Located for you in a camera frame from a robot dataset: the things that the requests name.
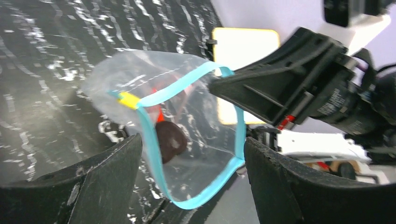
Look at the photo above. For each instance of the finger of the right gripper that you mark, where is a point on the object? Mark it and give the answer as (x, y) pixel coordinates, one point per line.
(256, 88)

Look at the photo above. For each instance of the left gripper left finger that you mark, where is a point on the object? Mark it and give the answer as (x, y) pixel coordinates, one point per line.
(94, 191)

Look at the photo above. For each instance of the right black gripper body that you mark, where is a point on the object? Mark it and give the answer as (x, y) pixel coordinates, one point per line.
(321, 88)

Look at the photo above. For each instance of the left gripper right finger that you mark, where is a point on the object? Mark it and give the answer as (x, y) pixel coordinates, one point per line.
(288, 192)

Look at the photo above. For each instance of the dark purple eggplant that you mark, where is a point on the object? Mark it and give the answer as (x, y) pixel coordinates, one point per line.
(171, 139)

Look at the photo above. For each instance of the clear zip top bag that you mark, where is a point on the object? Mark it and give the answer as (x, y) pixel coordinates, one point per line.
(190, 151)

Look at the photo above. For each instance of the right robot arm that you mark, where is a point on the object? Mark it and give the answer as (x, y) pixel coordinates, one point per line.
(380, 144)

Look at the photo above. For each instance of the white board wooden frame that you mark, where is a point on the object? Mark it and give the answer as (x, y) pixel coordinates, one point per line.
(237, 48)

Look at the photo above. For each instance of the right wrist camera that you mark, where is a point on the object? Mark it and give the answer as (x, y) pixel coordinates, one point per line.
(345, 13)

